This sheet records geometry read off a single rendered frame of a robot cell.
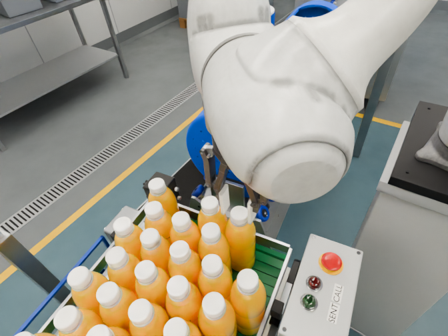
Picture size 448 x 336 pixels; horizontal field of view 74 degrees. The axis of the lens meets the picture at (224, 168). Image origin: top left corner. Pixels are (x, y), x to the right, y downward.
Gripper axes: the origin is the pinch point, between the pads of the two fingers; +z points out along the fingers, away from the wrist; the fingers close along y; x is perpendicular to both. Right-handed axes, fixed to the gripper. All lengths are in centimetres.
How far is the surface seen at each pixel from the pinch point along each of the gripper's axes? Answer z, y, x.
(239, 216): 2.5, -0.5, 0.8
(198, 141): 0.2, 18.5, -15.4
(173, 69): 113, 198, -237
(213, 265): 2.5, -0.7, 12.8
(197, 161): 7.9, 19.9, -15.4
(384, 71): 42, -24, -158
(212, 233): 2.5, 2.8, 6.7
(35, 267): 16, 43, 26
